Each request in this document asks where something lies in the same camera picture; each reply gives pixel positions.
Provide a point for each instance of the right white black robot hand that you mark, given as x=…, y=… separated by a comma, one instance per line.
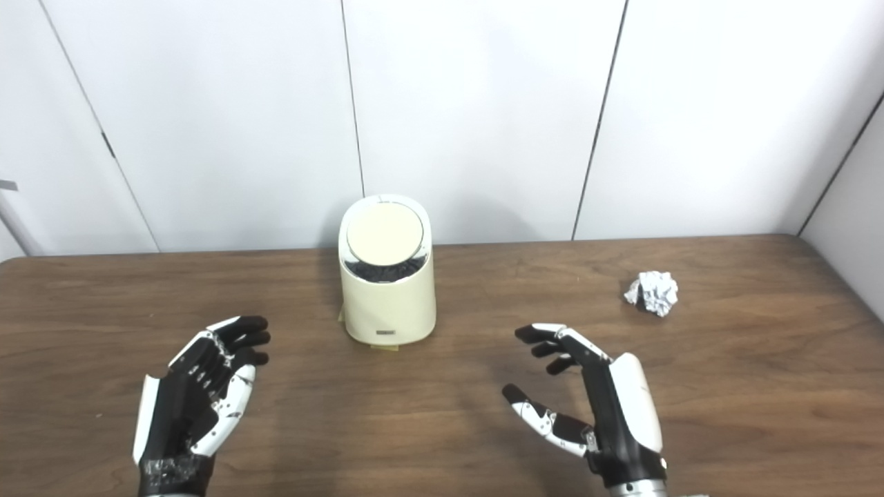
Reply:
x=618, y=421

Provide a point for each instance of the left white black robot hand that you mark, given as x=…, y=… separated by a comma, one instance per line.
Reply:
x=173, y=414

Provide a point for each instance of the white paper ball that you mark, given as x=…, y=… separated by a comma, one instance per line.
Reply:
x=652, y=293

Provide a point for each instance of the cream-colored desktop trash bin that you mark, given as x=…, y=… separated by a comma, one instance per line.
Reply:
x=390, y=304

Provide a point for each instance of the round cream bin lid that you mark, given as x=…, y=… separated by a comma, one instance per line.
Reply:
x=384, y=233

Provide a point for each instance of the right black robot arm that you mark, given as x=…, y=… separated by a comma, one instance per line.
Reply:
x=639, y=491

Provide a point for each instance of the yellow tape under bin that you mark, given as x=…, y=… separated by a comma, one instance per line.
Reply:
x=387, y=348

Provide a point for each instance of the white slanted pole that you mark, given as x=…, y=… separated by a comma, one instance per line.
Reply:
x=17, y=228

